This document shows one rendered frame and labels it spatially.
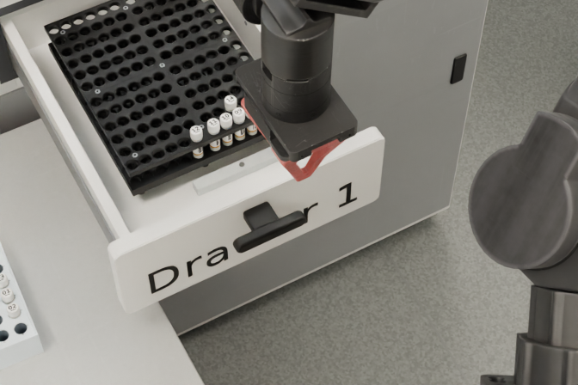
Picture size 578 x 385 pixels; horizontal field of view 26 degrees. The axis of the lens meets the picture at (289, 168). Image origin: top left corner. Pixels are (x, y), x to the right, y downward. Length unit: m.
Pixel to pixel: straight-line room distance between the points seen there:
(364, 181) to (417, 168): 0.78
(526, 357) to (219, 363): 1.38
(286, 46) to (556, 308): 0.31
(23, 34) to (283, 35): 0.53
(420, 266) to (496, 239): 1.45
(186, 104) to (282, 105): 0.29
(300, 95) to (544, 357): 0.33
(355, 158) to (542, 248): 0.49
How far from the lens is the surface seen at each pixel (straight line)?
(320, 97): 1.01
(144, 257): 1.18
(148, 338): 1.30
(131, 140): 1.26
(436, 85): 1.89
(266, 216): 1.19
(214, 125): 1.25
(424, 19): 1.75
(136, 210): 1.29
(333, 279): 2.21
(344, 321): 2.17
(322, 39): 0.96
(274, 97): 1.01
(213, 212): 1.17
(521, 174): 0.77
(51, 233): 1.38
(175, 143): 1.26
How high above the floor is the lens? 1.90
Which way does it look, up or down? 55 degrees down
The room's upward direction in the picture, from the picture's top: straight up
